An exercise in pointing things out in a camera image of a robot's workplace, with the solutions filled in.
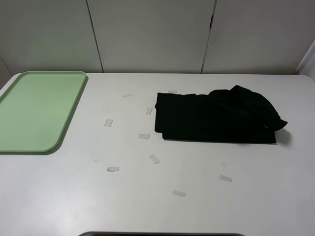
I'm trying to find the black short sleeve shirt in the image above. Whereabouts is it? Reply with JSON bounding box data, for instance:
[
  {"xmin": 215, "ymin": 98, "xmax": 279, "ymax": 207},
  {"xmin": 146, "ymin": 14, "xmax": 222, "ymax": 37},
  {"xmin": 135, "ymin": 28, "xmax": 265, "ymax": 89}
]
[{"xmin": 155, "ymin": 85, "xmax": 287, "ymax": 144}]

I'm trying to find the light green plastic tray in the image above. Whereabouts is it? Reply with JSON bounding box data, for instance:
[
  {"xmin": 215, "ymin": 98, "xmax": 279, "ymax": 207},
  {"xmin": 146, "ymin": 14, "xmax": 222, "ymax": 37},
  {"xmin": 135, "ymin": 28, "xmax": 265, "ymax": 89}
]
[{"xmin": 0, "ymin": 71, "xmax": 88, "ymax": 154}]

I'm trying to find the clear tape piece upper middle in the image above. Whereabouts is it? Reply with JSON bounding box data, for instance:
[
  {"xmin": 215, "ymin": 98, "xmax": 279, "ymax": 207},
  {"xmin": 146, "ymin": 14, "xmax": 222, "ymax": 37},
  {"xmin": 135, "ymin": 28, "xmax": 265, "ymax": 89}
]
[{"xmin": 146, "ymin": 108, "xmax": 153, "ymax": 115}]

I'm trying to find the clear tape piece front left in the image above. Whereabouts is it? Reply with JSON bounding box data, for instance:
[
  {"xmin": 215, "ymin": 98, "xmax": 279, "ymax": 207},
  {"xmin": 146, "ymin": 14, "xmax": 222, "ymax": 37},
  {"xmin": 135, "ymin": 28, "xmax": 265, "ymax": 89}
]
[{"xmin": 106, "ymin": 166, "xmax": 119, "ymax": 172}]

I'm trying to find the clear tape piece right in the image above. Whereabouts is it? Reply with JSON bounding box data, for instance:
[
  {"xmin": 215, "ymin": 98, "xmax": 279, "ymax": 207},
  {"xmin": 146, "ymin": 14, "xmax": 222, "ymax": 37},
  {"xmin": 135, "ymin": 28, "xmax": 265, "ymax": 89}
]
[{"xmin": 219, "ymin": 175, "xmax": 233, "ymax": 182}]

